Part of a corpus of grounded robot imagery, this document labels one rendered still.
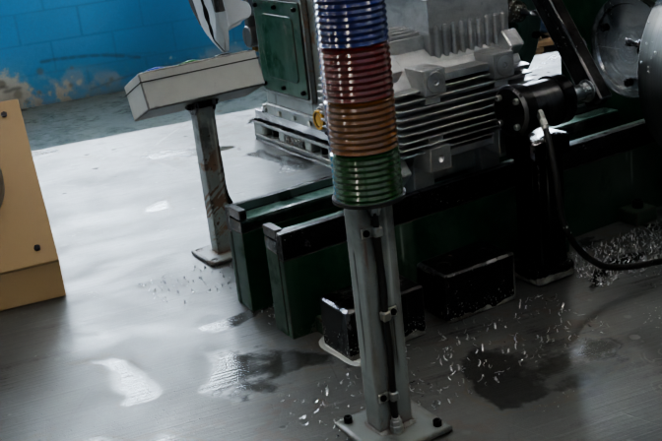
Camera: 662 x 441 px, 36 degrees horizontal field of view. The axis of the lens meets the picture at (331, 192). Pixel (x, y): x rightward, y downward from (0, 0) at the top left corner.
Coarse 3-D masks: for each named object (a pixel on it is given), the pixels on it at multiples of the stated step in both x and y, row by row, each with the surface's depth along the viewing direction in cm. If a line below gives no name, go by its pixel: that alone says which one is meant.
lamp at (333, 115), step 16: (336, 112) 83; (352, 112) 82; (368, 112) 82; (384, 112) 83; (336, 128) 84; (352, 128) 83; (368, 128) 83; (384, 128) 83; (336, 144) 84; (352, 144) 83; (368, 144) 83; (384, 144) 84
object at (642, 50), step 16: (656, 0) 112; (656, 16) 111; (656, 32) 111; (640, 48) 112; (656, 48) 111; (640, 64) 112; (656, 64) 111; (640, 80) 113; (656, 80) 111; (640, 96) 114; (656, 96) 112; (656, 112) 113; (656, 128) 115
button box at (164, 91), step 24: (144, 72) 130; (168, 72) 131; (192, 72) 133; (216, 72) 134; (240, 72) 136; (144, 96) 129; (168, 96) 131; (192, 96) 132; (216, 96) 135; (240, 96) 142
